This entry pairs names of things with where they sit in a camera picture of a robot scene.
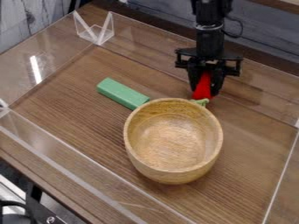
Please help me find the clear acrylic tray enclosure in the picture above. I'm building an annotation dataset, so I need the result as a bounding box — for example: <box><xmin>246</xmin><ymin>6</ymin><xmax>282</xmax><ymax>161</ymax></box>
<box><xmin>0</xmin><ymin>16</ymin><xmax>299</xmax><ymax>224</ymax></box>

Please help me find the black metal bracket with bolt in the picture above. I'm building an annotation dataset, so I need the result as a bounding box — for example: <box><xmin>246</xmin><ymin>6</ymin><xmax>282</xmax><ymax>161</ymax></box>
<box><xmin>25</xmin><ymin>183</ymin><xmax>67</xmax><ymax>224</ymax></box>

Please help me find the wooden bowl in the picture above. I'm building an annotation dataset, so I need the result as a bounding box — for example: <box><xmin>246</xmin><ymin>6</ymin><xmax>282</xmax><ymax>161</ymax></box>
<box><xmin>123</xmin><ymin>98</ymin><xmax>223</xmax><ymax>185</ymax></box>

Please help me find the red plush strawberry toy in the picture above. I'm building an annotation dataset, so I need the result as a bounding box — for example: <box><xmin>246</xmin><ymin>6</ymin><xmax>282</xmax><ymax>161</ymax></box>
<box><xmin>191</xmin><ymin>72</ymin><xmax>212</xmax><ymax>107</ymax></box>

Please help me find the green rectangular block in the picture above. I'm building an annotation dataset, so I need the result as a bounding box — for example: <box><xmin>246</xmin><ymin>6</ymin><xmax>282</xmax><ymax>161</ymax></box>
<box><xmin>97</xmin><ymin>78</ymin><xmax>149</xmax><ymax>110</ymax></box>

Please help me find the black cable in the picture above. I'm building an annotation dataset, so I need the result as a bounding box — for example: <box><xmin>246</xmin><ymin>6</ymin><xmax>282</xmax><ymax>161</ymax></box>
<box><xmin>0</xmin><ymin>200</ymin><xmax>40</xmax><ymax>224</ymax></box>

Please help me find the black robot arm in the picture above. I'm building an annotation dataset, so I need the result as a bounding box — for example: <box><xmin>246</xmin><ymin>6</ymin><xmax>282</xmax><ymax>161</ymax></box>
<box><xmin>175</xmin><ymin>0</ymin><xmax>243</xmax><ymax>100</ymax></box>

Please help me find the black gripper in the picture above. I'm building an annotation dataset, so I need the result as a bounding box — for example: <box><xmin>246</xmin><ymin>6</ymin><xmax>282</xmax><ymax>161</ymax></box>
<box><xmin>175</xmin><ymin>48</ymin><xmax>243</xmax><ymax>96</ymax></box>

